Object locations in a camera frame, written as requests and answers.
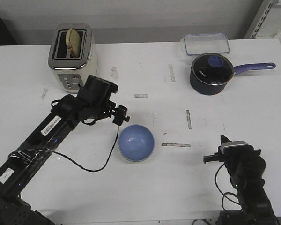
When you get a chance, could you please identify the blue bowl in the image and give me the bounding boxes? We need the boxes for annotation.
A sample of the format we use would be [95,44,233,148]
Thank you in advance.
[118,124,155,162]

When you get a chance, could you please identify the dark blue saucepan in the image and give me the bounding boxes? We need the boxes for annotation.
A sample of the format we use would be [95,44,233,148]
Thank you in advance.
[189,62,276,95]

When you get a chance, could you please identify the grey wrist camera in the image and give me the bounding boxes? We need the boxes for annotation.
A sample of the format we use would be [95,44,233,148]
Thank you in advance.
[220,141,248,154]

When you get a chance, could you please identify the black object at left edge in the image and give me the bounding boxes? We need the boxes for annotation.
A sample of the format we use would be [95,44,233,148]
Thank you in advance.
[0,13,18,46]

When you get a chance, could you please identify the bread slice in toaster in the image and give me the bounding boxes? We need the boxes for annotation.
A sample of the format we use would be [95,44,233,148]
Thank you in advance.
[65,28,81,58]

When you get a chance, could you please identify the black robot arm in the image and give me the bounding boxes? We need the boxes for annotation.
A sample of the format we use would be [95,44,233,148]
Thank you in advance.
[203,135,279,225]
[0,75,130,225]

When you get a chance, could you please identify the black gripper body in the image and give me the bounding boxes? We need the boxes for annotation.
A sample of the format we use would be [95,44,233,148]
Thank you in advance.
[107,105,130,125]
[203,150,260,167]

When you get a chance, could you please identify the glass pot lid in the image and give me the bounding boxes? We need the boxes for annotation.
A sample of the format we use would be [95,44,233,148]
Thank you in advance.
[192,53,234,85]

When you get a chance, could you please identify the metal shelf upright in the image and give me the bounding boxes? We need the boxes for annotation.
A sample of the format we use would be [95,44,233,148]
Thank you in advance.
[244,0,279,39]

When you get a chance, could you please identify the clear plastic food container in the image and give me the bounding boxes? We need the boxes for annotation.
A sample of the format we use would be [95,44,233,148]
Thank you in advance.
[181,33,230,56]

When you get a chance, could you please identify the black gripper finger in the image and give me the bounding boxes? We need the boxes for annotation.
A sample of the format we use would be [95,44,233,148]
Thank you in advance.
[220,135,233,152]

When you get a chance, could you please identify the cream and chrome toaster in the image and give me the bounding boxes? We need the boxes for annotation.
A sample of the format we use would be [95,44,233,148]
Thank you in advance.
[48,23,98,93]

